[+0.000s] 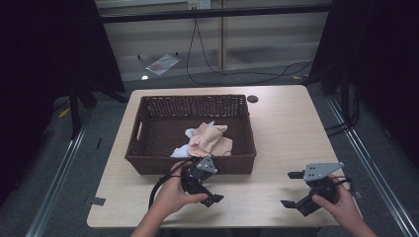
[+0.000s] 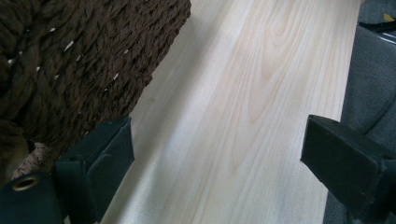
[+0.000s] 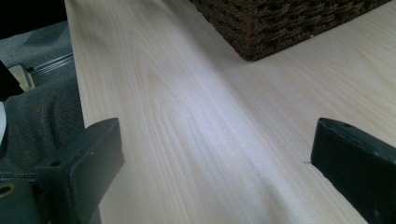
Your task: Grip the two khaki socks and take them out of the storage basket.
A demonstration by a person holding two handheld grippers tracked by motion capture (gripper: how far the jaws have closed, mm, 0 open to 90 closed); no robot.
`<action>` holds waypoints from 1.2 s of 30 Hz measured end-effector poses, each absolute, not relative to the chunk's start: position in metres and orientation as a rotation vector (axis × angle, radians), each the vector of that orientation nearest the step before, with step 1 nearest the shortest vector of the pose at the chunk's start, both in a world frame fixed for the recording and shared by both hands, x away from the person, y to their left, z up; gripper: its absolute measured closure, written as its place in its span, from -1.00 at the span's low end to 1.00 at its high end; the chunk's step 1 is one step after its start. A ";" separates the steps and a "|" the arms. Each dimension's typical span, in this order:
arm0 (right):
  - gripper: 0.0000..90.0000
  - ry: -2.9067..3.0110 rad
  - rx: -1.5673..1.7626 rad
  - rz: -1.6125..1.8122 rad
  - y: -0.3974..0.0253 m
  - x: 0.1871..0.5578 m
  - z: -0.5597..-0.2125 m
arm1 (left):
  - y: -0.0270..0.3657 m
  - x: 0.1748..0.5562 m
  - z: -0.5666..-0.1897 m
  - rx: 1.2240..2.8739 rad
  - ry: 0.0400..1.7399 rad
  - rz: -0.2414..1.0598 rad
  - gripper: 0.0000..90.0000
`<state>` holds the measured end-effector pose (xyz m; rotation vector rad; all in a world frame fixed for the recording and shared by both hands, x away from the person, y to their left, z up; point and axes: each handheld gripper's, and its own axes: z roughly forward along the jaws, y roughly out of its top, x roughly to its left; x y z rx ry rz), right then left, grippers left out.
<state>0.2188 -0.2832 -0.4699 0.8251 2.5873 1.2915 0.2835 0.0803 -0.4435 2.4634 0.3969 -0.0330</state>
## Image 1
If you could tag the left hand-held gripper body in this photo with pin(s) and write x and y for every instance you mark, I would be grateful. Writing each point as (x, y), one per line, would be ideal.
(194, 179)

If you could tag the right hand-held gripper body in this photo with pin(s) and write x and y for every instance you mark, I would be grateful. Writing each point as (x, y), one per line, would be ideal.
(321, 184)

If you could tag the beige cloth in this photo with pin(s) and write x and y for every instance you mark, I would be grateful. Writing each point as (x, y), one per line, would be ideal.
(209, 140)

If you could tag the brown wicker basket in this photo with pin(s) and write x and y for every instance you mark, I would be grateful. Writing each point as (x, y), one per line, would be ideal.
(164, 131)

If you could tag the person's left hand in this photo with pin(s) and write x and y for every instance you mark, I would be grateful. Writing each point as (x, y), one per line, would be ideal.
(171, 197)

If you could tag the person's right hand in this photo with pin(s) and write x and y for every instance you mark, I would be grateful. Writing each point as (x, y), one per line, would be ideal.
(344, 205)

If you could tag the white cloth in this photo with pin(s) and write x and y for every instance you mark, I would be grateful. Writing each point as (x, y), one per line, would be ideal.
(180, 152)

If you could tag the black metal stand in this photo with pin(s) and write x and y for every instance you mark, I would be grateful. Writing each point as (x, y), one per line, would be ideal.
(75, 108)
(346, 98)

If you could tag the yellow tape piece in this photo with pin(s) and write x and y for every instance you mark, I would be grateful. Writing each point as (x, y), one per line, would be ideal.
(64, 112)
(297, 77)

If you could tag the black tape piece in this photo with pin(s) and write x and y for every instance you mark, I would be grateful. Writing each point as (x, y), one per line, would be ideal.
(96, 200)

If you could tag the small black floor tape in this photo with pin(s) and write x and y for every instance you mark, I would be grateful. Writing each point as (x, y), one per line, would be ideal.
(99, 142)

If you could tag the small white round object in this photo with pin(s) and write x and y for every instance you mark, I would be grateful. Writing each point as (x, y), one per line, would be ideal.
(144, 77)

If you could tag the paper leaflet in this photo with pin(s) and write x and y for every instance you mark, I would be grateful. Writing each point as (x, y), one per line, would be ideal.
(163, 64)

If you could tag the dark curtain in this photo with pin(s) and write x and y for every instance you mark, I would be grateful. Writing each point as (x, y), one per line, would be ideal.
(382, 59)
(42, 65)

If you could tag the black horizontal bar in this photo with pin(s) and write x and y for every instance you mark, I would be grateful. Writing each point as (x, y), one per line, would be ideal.
(214, 13)

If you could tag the metal floor rail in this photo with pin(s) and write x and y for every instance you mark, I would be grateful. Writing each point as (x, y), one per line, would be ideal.
(56, 184)
(372, 171)

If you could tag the wooden wall post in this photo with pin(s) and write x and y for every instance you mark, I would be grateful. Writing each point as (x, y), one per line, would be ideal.
(223, 36)

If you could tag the white wall socket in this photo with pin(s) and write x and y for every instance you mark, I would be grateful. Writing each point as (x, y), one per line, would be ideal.
(199, 4)

